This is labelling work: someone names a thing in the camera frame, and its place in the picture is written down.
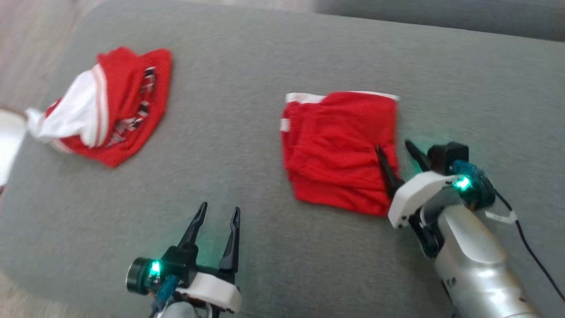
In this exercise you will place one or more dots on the blue right camera connector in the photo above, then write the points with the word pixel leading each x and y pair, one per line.
pixel 479 187

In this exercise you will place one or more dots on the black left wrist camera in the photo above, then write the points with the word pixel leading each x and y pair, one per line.
pixel 141 276

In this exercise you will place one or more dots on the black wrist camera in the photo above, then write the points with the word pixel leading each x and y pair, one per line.
pixel 141 276
pixel 446 157

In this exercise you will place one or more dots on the blue camera connector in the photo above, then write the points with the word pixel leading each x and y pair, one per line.
pixel 165 289
pixel 479 187

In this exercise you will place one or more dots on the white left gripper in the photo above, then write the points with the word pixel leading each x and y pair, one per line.
pixel 212 289

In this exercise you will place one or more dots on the blue left camera connector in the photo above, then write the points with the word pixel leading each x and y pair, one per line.
pixel 165 289

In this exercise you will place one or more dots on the white rounded object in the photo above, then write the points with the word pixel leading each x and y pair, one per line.
pixel 9 141

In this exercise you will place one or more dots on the large grey sofa seat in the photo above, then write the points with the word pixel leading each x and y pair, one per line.
pixel 265 154

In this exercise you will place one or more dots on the red jersey with white panel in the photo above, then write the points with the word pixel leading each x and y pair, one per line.
pixel 123 88

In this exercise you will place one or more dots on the grey sofa cushion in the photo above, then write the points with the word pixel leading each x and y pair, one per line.
pixel 441 15

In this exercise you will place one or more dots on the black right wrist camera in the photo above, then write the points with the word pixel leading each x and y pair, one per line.
pixel 446 157

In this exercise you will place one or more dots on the red shorts with white band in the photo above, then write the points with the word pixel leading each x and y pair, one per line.
pixel 335 154

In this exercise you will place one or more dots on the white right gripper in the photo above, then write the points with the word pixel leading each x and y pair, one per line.
pixel 410 194

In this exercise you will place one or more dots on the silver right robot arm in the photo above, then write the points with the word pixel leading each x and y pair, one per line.
pixel 472 256

